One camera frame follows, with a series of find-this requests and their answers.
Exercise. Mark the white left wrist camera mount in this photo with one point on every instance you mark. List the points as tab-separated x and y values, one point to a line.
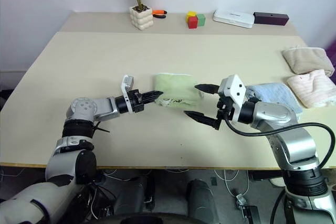
127	81

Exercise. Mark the yellow wooden block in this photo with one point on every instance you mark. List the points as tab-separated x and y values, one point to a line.
191	14

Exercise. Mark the green towel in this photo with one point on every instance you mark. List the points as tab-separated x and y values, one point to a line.
176	87

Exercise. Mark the dark rounded shape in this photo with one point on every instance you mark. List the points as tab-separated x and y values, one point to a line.
200	197

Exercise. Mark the beige folded towel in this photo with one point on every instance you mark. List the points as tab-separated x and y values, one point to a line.
305	60

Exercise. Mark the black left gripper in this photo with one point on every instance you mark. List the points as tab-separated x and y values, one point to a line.
136	102

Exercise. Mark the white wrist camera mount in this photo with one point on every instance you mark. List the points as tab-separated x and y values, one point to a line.
127	81
235	85

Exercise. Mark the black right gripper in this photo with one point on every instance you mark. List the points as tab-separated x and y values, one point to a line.
225	108

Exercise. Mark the black rectangular box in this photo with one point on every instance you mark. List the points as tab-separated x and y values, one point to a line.
271	19

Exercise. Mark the white flat box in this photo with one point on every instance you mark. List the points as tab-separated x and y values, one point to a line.
233	18

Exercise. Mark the white bubbly plant pot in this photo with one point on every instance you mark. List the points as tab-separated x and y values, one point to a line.
141	19

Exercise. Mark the blue folded towel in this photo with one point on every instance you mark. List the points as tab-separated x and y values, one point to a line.
278	93

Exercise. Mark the metal clamp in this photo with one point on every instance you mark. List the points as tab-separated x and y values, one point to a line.
241	200

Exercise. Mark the beige shoe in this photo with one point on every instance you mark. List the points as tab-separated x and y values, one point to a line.
277	182

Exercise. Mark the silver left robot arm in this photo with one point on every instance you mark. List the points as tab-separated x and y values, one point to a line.
86	108

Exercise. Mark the black floor bracket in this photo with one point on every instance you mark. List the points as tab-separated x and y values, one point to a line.
251	214

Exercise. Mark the orange and black pliers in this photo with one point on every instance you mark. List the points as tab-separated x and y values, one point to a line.
159	12

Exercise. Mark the red wooden block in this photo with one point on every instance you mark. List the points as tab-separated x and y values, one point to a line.
193	22

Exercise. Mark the green wooden block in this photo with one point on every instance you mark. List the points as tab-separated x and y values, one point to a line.
201	20

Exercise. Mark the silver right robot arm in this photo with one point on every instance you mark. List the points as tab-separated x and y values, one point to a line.
275	113

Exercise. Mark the black table frame bar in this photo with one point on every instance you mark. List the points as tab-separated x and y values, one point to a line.
265	175

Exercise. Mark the pink folded towel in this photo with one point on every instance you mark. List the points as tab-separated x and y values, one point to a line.
312	89

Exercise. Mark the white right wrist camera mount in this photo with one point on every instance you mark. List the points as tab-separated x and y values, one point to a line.
235	85

